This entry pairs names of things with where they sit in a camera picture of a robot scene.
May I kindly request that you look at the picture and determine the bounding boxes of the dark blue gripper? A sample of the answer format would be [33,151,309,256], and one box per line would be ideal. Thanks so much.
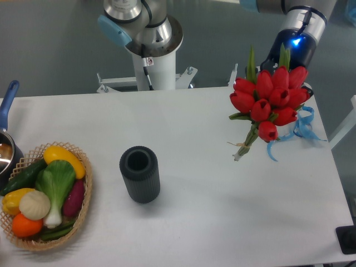
[260,29,317,97]

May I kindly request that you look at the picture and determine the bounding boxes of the red tulip bouquet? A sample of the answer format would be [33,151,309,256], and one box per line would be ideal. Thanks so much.
[229,44,310,161]

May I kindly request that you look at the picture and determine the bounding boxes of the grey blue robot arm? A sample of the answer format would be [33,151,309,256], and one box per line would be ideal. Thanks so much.
[97,1,336,91]

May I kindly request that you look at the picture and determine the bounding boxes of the light blue ribbon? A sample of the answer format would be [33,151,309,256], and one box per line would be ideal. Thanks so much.
[266,106,327,162]

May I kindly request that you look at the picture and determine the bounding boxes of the blue object top right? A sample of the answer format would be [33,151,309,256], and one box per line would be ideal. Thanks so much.
[345,0,356,26]

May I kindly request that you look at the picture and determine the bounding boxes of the black device at edge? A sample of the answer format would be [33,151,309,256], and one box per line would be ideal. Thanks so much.
[335,225,356,255]

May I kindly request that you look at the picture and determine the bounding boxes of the dark grey ribbed vase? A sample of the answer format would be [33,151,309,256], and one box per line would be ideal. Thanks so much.
[119,146,160,204]

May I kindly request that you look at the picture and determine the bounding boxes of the purple sweet potato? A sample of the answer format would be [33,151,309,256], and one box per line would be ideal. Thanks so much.
[62,179,85,217]

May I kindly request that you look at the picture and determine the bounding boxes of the yellow squash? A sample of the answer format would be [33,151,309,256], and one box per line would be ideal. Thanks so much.
[43,145,86,180]

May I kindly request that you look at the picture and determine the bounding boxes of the green bok choy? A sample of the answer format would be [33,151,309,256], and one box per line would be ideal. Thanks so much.
[35,160,76,229]

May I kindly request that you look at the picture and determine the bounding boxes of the woven wicker basket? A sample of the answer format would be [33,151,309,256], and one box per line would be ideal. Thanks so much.
[1,141,92,251]

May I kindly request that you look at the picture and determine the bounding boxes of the green bean pods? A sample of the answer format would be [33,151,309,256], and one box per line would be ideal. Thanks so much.
[39,220,75,241]

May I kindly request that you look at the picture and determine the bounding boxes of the dark green cucumber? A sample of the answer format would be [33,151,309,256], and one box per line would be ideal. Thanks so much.
[1,159,47,196]

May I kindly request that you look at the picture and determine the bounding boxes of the cream garlic bulb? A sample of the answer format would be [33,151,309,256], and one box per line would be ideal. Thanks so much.
[19,190,51,220]

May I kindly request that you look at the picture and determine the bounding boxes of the orange fruit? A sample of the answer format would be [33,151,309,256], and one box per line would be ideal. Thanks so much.
[12,213,43,238]

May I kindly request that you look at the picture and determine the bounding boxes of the yellow bell pepper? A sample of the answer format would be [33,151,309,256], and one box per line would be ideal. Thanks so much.
[2,188,35,216]

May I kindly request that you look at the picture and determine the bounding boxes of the white frame at right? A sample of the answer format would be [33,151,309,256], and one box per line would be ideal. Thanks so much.
[329,95,355,149]

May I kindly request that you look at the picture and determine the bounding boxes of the black cable on pedestal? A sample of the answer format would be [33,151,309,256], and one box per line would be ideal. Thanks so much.
[140,43,155,91]

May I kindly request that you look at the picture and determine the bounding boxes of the blue handled saucepan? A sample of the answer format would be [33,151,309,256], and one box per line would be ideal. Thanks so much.
[1,80,23,189]

